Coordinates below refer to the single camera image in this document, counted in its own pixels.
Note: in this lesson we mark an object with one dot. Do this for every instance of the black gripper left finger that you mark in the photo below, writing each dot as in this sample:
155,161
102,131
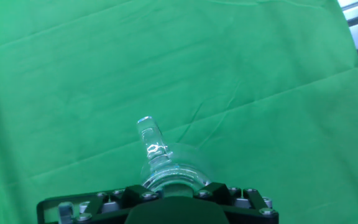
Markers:
89,202

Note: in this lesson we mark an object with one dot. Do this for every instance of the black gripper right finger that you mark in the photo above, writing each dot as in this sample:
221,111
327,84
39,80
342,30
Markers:
219,191

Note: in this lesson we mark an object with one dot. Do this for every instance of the green cloth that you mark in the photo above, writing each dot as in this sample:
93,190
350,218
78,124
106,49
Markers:
197,77

